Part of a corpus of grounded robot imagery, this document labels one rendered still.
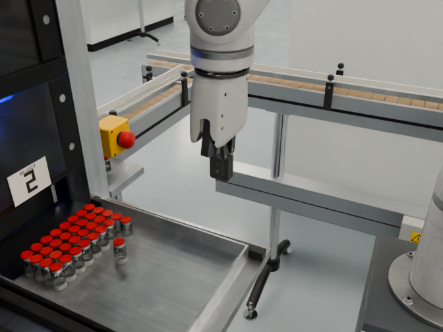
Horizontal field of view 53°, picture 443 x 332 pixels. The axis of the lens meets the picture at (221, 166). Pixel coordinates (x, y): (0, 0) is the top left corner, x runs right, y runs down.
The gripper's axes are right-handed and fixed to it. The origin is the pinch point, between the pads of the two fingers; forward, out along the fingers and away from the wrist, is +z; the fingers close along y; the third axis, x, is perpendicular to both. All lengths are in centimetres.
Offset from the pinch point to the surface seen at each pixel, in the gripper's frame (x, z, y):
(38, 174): -34.6, 8.1, 5.0
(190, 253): -7.6, 22.2, -2.3
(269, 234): -20, 82, -86
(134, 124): -45, 18, -38
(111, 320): -10.9, 22.2, 16.7
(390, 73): 9, 26, -144
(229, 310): 4.7, 22.4, 6.5
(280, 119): -19, 30, -86
